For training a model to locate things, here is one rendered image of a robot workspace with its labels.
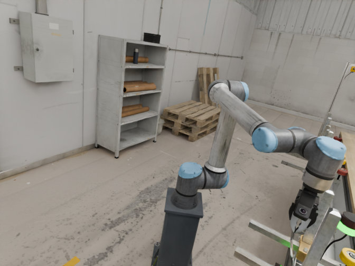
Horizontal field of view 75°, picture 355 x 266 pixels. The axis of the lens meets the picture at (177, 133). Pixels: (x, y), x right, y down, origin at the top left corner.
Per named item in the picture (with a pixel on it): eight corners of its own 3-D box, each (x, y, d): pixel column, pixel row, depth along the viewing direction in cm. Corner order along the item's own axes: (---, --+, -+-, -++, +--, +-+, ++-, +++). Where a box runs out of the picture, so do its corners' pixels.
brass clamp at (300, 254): (293, 257, 104) (297, 249, 103) (297, 239, 115) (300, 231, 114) (308, 265, 102) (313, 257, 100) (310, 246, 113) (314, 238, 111)
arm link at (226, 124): (196, 180, 168) (219, 76, 140) (217, 180, 173) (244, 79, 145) (203, 194, 154) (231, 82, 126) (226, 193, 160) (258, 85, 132)
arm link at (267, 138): (203, 74, 134) (271, 132, 78) (223, 76, 138) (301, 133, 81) (199, 93, 139) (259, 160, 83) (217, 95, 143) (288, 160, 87)
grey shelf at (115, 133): (94, 148, 341) (97, 34, 286) (136, 133, 415) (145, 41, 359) (116, 159, 321) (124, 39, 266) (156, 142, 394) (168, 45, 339)
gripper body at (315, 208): (314, 209, 90) (326, 183, 86) (313, 221, 83) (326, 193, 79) (293, 200, 94) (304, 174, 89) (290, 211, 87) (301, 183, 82)
